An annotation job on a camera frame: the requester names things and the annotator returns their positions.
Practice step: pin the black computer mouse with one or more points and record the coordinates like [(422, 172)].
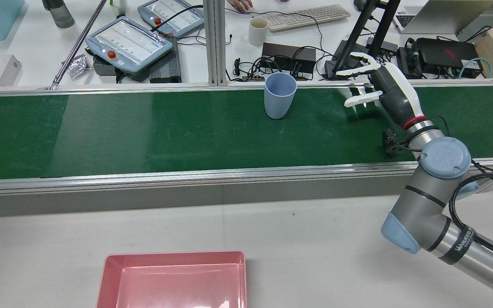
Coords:
[(360, 4)]

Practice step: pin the grey bottle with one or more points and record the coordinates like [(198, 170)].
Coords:
[(60, 15)]

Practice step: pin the green belt conveyor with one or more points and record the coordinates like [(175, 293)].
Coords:
[(144, 137)]

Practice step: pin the black finned metal box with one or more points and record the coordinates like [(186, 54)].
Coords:
[(167, 64)]

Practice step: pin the white computer mouse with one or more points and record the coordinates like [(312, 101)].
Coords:
[(250, 9)]

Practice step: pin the clear bag with black parts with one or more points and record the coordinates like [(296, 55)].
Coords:
[(77, 66)]

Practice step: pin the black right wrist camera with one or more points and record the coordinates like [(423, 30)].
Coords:
[(392, 143)]

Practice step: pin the black box with red logo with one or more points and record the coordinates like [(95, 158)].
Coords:
[(447, 55)]

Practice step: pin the pale blue plastic cup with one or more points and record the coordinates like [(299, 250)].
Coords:
[(278, 102)]

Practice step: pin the black hub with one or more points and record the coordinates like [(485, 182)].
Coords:
[(387, 46)]

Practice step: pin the black monitor stand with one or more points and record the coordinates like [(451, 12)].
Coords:
[(386, 25)]

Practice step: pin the black power adapter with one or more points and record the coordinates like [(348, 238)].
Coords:
[(409, 64)]

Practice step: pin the person bare hand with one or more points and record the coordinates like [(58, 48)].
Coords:
[(240, 4)]

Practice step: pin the metal pole with clamp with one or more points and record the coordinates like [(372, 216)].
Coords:
[(79, 42)]

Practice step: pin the grey blue teach pendant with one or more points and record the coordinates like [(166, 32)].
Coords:
[(131, 42), (178, 21)]

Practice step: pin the black docking box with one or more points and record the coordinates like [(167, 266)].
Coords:
[(289, 51)]

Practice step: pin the white keyboard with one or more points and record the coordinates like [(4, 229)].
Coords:
[(306, 17)]

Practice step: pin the aluminium profile post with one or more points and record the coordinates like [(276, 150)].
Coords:
[(215, 42)]

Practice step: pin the white mug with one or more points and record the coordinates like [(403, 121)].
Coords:
[(257, 36)]

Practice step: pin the pink plastic box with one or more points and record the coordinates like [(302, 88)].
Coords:
[(173, 282)]

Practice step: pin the silver laptop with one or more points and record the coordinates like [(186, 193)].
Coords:
[(443, 17)]

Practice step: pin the grey metal box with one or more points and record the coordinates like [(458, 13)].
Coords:
[(101, 66)]

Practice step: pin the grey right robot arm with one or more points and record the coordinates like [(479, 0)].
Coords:
[(426, 192)]

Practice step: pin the small white box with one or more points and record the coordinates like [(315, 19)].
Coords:
[(9, 70)]

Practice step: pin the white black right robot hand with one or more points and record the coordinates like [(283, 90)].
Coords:
[(396, 96)]

